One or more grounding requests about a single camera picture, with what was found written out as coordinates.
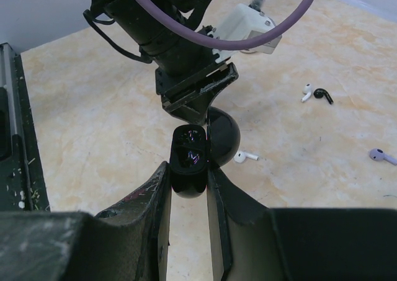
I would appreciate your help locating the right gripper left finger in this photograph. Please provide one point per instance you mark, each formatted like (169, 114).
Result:
(127, 241)

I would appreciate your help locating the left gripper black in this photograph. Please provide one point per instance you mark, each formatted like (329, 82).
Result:
(188, 98)

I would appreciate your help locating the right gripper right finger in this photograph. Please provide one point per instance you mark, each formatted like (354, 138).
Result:
(252, 242)

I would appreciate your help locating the black earbud case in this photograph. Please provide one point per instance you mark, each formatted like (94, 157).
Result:
(196, 150)

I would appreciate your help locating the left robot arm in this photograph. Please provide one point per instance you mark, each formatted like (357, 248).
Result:
(173, 54)

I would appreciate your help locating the white earbud centre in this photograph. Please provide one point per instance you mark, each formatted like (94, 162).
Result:
(241, 156)

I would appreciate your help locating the white earbud beside black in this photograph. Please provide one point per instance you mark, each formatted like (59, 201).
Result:
(308, 92)

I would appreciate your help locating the purple earbud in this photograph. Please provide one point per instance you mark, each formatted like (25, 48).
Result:
(379, 155)

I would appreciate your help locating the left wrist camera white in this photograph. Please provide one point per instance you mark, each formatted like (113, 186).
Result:
(243, 23)

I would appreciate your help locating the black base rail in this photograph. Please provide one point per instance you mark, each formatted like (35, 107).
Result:
(22, 182)

